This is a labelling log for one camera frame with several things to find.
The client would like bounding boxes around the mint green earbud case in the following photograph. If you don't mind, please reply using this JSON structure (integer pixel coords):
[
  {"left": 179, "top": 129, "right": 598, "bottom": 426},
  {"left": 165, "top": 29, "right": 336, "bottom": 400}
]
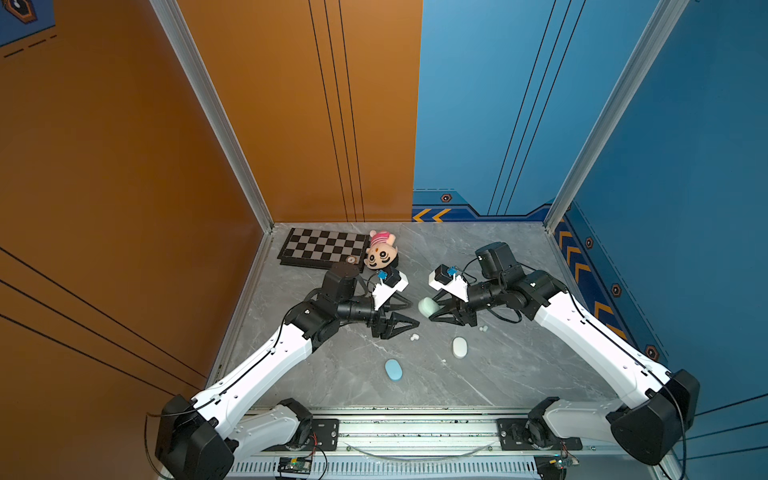
[{"left": 417, "top": 298, "right": 441, "bottom": 319}]

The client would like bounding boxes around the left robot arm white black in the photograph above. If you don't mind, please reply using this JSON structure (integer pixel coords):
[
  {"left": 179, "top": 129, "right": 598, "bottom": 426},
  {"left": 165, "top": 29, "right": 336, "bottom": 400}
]
[{"left": 144, "top": 263, "right": 419, "bottom": 479}]

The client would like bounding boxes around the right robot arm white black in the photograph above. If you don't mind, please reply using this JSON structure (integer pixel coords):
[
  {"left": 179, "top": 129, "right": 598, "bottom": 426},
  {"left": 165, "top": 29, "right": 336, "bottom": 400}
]
[{"left": 419, "top": 242, "right": 700, "bottom": 466}]

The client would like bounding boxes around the white earbud case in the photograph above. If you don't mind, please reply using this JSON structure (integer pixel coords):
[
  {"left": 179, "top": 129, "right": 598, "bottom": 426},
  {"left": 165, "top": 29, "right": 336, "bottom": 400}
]
[{"left": 451, "top": 337, "right": 468, "bottom": 359}]

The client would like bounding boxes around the blue earbud case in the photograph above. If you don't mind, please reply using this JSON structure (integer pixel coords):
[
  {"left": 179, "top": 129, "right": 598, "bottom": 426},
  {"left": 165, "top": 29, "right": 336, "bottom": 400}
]
[{"left": 384, "top": 359, "right": 403, "bottom": 382}]

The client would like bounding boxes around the plush doll pink shirt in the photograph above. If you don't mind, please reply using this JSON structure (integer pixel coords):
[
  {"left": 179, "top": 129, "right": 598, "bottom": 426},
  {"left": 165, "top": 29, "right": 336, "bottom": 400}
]
[{"left": 364, "top": 230, "right": 399, "bottom": 270}]

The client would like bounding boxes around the black white chessboard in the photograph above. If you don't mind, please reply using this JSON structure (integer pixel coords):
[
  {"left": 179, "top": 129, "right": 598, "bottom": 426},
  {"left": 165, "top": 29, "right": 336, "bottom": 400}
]
[{"left": 277, "top": 227, "right": 369, "bottom": 272}]

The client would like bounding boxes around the white vent grille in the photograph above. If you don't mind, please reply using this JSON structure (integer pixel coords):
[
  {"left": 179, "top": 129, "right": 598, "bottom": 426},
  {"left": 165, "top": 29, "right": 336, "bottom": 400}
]
[{"left": 227, "top": 456, "right": 540, "bottom": 479}]

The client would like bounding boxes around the green circuit board left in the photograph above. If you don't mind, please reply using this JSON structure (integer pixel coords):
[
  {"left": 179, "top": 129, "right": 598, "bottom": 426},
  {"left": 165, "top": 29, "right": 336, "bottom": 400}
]
[{"left": 277, "top": 457, "right": 313, "bottom": 478}]

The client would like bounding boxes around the circuit board right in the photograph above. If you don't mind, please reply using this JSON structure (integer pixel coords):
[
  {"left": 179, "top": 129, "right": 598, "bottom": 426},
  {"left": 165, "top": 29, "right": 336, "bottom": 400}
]
[{"left": 548, "top": 456, "right": 580, "bottom": 470}]

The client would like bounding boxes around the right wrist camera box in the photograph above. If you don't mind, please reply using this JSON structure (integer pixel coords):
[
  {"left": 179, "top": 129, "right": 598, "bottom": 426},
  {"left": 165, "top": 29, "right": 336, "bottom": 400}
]
[{"left": 428, "top": 264, "right": 469, "bottom": 302}]

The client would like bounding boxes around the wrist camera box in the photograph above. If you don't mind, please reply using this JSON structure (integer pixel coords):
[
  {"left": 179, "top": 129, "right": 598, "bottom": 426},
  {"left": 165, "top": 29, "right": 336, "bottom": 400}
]
[
  {"left": 428, "top": 264, "right": 469, "bottom": 302},
  {"left": 372, "top": 268, "right": 409, "bottom": 311}
]

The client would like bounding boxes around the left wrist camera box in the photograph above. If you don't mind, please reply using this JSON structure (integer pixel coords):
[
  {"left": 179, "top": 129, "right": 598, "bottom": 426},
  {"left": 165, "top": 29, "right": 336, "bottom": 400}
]
[{"left": 372, "top": 268, "right": 409, "bottom": 311}]

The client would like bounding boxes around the aluminium front rail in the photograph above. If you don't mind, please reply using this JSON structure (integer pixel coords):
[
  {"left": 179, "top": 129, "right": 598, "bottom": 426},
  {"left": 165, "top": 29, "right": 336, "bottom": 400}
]
[{"left": 170, "top": 410, "right": 670, "bottom": 457}]

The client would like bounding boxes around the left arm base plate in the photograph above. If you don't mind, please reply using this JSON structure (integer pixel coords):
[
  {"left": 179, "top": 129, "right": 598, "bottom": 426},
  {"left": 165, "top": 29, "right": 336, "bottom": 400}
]
[{"left": 266, "top": 418, "right": 340, "bottom": 453}]

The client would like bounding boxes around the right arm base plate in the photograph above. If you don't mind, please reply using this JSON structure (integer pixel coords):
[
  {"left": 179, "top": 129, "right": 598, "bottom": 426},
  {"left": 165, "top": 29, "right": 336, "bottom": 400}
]
[{"left": 496, "top": 418, "right": 583, "bottom": 451}]

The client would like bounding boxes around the left corner aluminium post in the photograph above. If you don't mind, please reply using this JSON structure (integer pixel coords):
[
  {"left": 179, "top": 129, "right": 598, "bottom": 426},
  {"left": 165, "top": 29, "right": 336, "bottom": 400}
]
[{"left": 149, "top": 0, "right": 274, "bottom": 234}]

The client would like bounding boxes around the corner aluminium post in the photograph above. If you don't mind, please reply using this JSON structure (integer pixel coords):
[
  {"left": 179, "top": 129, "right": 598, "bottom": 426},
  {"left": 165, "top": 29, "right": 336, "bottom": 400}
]
[
  {"left": 543, "top": 0, "right": 689, "bottom": 234},
  {"left": 149, "top": 0, "right": 274, "bottom": 234}
]

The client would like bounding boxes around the right corner aluminium post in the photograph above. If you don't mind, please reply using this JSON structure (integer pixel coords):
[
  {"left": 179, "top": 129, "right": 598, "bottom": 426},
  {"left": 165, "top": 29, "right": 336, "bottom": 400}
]
[{"left": 543, "top": 0, "right": 689, "bottom": 234}]

